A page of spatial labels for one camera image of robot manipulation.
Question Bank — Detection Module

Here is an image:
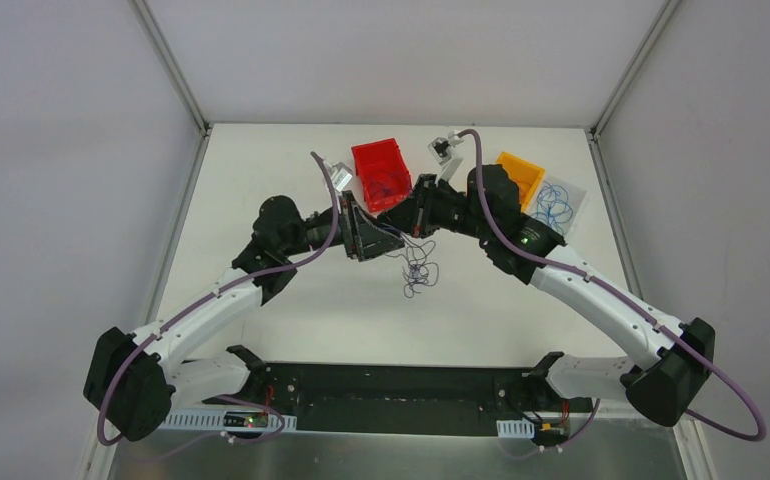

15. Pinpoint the blue wire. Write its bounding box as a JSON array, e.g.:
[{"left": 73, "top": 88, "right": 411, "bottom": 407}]
[{"left": 533, "top": 185, "right": 575, "bottom": 233}]

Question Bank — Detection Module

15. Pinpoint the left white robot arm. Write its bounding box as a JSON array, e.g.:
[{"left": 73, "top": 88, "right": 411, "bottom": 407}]
[{"left": 83, "top": 191, "right": 418, "bottom": 446}]

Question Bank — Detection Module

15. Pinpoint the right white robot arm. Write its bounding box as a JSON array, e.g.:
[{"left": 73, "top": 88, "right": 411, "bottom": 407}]
[{"left": 377, "top": 165, "right": 715, "bottom": 427}]

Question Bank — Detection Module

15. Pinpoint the red plastic bin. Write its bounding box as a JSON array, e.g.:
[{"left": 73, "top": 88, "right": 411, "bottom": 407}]
[{"left": 351, "top": 138, "right": 413, "bottom": 214}]

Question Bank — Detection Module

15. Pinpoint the yellow plastic bin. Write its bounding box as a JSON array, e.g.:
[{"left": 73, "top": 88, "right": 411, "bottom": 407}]
[{"left": 496, "top": 152, "right": 546, "bottom": 212}]

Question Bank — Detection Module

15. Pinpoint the clear white plastic bin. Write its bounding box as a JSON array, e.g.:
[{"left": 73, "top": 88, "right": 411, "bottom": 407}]
[{"left": 526, "top": 173, "right": 589, "bottom": 237}]

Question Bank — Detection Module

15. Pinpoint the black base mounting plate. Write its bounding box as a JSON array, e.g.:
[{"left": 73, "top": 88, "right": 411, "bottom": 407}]
[{"left": 234, "top": 362, "right": 593, "bottom": 437}]

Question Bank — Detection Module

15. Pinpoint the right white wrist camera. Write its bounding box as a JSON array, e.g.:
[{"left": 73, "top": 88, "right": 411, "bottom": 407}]
[{"left": 428, "top": 131, "right": 463, "bottom": 182}]

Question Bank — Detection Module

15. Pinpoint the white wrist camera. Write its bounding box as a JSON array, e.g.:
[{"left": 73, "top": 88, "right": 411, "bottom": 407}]
[
  {"left": 326, "top": 162, "right": 355, "bottom": 192},
  {"left": 428, "top": 131, "right": 463, "bottom": 182}
]

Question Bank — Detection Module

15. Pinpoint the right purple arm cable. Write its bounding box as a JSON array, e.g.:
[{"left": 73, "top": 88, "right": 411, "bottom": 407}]
[{"left": 456, "top": 128, "right": 768, "bottom": 443}]

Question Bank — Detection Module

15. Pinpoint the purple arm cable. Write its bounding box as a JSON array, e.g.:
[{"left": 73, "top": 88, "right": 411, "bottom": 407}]
[
  {"left": 96, "top": 151, "right": 343, "bottom": 448},
  {"left": 456, "top": 128, "right": 768, "bottom": 443}
]

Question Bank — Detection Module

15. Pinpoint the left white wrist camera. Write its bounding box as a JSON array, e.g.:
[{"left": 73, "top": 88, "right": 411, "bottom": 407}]
[{"left": 326, "top": 162, "right": 355, "bottom": 192}]

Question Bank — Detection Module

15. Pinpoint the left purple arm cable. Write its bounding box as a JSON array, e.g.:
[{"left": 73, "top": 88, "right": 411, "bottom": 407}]
[{"left": 96, "top": 151, "right": 343, "bottom": 448}]

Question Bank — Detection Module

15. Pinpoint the left white cable duct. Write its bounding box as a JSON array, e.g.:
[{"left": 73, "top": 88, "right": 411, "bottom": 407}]
[{"left": 158, "top": 408, "right": 298, "bottom": 433}]

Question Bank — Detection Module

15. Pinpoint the white cable duct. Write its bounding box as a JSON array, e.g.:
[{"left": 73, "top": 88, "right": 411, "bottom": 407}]
[
  {"left": 496, "top": 418, "right": 535, "bottom": 440},
  {"left": 158, "top": 408, "right": 298, "bottom": 433}
]

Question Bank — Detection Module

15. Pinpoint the right white cable duct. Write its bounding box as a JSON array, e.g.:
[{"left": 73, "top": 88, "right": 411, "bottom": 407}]
[{"left": 496, "top": 418, "right": 535, "bottom": 440}]

